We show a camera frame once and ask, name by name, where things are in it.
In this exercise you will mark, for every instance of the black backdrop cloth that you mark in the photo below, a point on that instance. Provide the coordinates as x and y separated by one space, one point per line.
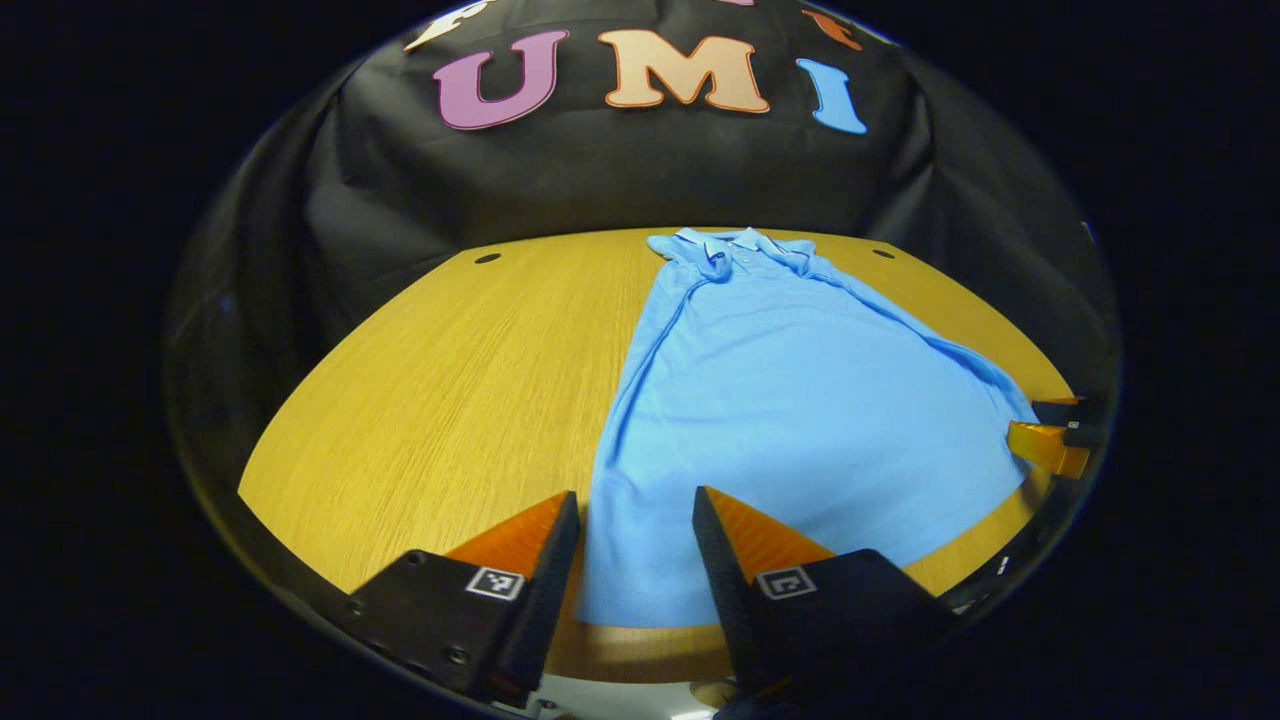
600 170

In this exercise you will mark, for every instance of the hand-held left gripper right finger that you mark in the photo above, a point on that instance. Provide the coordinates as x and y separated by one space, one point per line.
725 590

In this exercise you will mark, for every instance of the light blue T-shirt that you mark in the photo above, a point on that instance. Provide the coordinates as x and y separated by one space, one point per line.
800 400

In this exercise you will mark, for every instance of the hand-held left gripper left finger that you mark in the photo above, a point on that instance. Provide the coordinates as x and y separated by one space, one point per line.
545 600

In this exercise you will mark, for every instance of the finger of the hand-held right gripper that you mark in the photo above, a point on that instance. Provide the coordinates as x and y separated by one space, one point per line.
1060 404
1045 445

